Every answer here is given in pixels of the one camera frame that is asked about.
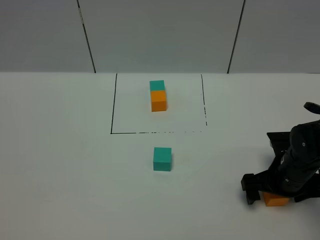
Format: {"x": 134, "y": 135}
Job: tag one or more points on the template teal cube block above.
{"x": 157, "y": 85}

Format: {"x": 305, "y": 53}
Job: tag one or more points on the template orange cube block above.
{"x": 158, "y": 100}

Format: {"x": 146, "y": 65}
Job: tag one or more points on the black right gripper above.
{"x": 293, "y": 171}

